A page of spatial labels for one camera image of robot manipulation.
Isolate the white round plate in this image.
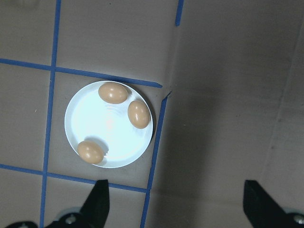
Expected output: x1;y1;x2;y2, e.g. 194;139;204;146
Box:
64;80;154;169

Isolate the brown egg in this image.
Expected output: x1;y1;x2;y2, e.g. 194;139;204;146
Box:
98;82;129;105
77;140;105;164
127;100;151;130

